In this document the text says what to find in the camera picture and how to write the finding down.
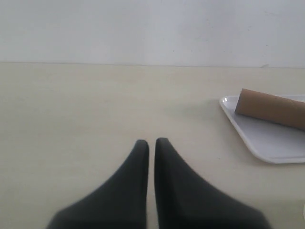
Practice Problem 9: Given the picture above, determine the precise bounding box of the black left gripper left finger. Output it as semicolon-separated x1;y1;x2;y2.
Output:
47;140;149;229

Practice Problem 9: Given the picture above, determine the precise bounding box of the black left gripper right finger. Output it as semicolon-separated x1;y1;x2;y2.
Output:
154;138;271;229

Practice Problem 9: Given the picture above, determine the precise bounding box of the brown cardboard tube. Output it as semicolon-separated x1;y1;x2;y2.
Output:
235;89;305;130

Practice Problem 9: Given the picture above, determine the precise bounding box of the white rectangular plastic tray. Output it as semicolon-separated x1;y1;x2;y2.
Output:
219;95;305;164

